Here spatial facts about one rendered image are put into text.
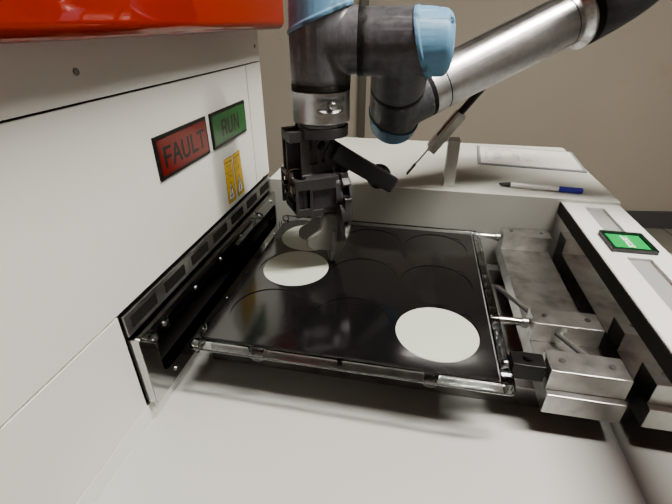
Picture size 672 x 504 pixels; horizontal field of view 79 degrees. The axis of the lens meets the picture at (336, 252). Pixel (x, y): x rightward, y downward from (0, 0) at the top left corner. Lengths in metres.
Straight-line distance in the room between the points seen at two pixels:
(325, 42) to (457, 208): 0.40
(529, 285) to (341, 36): 0.44
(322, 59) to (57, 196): 0.31
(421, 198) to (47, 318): 0.60
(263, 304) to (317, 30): 0.34
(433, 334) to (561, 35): 0.48
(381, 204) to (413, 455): 0.45
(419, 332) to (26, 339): 0.39
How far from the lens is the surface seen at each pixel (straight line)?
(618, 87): 3.05
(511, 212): 0.80
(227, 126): 0.64
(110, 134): 0.44
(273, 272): 0.62
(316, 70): 0.52
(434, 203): 0.78
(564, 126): 2.96
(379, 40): 0.51
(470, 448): 0.52
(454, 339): 0.52
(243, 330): 0.52
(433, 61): 0.52
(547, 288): 0.69
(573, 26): 0.76
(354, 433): 0.51
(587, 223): 0.74
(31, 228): 0.38
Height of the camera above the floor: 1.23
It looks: 30 degrees down
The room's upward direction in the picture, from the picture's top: straight up
